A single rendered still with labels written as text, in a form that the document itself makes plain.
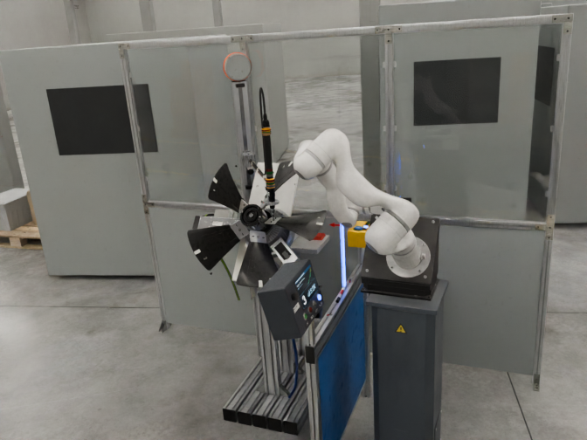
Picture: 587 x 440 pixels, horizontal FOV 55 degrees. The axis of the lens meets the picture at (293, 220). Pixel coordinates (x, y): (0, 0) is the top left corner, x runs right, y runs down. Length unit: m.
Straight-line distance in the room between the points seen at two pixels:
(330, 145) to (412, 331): 0.91
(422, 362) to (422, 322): 0.20
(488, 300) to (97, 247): 3.39
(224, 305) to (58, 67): 2.37
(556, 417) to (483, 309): 0.67
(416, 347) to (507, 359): 1.19
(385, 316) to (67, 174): 3.43
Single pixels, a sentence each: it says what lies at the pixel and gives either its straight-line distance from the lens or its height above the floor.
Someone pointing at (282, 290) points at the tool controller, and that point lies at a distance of 1.88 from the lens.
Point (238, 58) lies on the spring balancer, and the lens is 3.29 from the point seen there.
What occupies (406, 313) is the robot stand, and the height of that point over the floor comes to 0.89.
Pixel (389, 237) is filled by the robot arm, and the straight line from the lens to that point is 2.11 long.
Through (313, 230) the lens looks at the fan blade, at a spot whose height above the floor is 1.17.
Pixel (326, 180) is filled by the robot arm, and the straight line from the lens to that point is 2.32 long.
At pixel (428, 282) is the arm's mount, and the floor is 1.02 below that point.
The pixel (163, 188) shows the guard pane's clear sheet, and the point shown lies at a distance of 3.91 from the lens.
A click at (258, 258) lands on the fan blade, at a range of 2.70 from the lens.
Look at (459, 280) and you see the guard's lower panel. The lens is 3.42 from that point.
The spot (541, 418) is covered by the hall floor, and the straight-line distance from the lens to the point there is 3.46.
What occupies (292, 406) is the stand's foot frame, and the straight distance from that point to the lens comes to 3.29.
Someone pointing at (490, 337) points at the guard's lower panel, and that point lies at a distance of 3.57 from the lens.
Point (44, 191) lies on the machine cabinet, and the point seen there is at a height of 0.86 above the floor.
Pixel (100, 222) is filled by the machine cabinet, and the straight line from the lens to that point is 5.20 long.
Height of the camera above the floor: 2.07
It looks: 19 degrees down
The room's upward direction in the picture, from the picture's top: 4 degrees counter-clockwise
